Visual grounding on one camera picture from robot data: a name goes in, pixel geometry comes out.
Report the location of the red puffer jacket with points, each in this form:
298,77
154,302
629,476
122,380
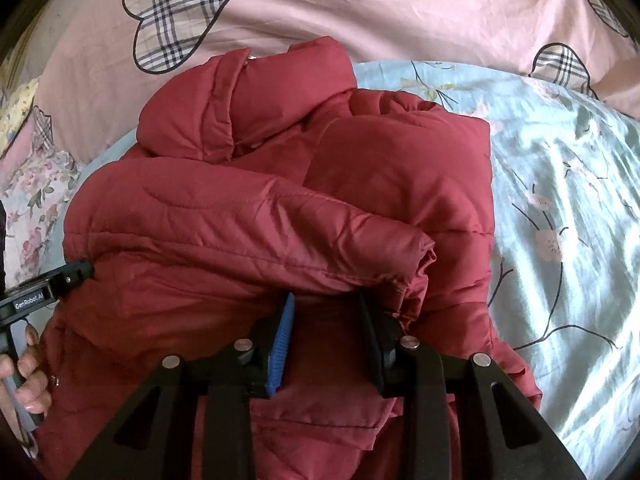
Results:
280,210

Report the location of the pink quilt with plaid hearts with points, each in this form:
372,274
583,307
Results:
350,5

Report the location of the light blue floral bed sheet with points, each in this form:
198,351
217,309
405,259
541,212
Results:
565,240

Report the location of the floral patterned pillow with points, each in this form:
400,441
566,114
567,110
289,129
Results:
35,185

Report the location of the person's left hand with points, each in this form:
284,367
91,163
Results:
30,385

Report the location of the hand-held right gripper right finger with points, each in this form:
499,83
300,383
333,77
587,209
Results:
372,345

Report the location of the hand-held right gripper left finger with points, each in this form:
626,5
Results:
280,345

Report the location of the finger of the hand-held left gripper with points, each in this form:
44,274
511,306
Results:
75,272

